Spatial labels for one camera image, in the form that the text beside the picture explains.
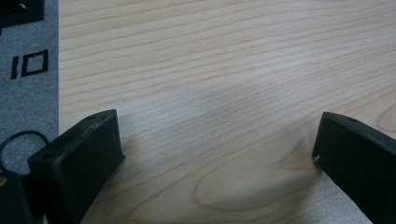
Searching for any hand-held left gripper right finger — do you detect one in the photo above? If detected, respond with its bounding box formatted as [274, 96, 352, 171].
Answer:
[312, 111, 396, 224]

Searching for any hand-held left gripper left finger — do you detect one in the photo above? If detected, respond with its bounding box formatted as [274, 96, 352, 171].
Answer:
[27, 109, 126, 224]

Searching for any black stand base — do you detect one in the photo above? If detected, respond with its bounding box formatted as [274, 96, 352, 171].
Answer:
[0, 0, 46, 30]

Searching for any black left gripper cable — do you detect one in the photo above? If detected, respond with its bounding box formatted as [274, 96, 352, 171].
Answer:
[0, 130, 50, 174]

